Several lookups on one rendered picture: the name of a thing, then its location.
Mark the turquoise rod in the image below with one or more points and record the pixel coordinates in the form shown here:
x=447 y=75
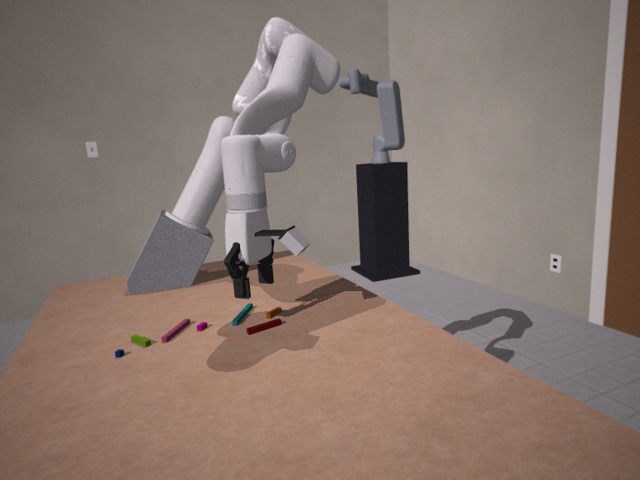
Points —
x=242 y=315

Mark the orange rod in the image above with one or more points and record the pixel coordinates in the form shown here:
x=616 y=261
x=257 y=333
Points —
x=273 y=312

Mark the lime green rod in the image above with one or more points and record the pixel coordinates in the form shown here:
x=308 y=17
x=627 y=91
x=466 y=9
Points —
x=141 y=340

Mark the pink rod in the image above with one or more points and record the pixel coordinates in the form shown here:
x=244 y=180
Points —
x=166 y=338

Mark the dark red rod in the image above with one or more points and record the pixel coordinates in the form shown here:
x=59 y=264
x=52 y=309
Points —
x=263 y=326

